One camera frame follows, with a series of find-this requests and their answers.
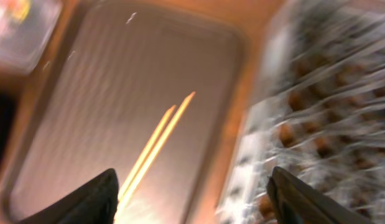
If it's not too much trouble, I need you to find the wooden chopstick left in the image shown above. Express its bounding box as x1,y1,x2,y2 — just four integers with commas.
118,105,176,201

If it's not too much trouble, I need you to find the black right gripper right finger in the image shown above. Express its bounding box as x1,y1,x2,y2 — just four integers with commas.
266,166,371,224

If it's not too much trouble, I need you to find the brown serving tray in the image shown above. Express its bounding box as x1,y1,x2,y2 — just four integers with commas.
0,0,258,224

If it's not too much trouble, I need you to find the grey dishwasher rack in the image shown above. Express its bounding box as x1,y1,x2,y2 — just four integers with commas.
216,1,385,223

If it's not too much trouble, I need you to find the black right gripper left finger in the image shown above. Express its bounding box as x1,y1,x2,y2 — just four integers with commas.
19,168,119,224

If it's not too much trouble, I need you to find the clear plastic waste bin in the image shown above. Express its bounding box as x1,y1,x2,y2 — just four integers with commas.
0,0,63,74

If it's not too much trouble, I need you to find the wooden chopstick right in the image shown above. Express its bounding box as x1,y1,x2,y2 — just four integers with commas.
113,91,196,223

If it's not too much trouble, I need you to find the wooden chopstick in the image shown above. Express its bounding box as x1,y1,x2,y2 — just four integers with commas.
118,105,176,201
113,91,196,223

